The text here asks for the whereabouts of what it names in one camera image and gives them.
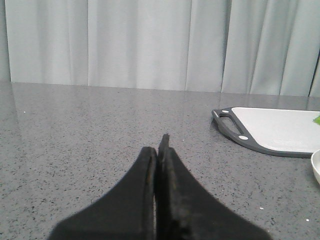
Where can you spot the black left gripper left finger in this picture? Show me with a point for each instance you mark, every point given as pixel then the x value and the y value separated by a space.
pixel 126 212

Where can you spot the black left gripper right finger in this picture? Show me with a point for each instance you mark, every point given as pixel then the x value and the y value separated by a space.
pixel 186 211

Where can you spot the green lettuce leaf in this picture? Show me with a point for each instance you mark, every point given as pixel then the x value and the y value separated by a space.
pixel 317 120

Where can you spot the white cutting board grey rim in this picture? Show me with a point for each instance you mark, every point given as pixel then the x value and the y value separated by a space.
pixel 277 132

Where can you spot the white round plate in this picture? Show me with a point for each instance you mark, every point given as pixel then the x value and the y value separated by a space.
pixel 315 163

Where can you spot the white pleated curtain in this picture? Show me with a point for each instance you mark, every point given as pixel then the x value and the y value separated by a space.
pixel 267 47

